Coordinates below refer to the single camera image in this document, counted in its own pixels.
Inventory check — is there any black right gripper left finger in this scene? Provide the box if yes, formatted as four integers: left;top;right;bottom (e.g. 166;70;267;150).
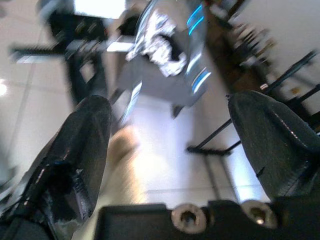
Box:
0;94;113;240

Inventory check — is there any dark wooden low cabinet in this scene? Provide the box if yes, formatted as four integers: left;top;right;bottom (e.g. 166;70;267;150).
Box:
204;0;278;93

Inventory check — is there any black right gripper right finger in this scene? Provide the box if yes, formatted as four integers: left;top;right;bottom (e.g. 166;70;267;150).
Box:
226;89;320;202

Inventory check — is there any grey upholstered ottoman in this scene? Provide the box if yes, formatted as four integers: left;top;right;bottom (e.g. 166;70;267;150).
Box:
116;29;208;117

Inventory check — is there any white striped black-trimmed garment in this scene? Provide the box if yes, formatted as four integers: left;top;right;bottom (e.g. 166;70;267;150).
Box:
126;12;188;77

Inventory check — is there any beige shirt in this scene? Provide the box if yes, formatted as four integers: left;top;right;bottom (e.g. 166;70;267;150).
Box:
99;126;148;208

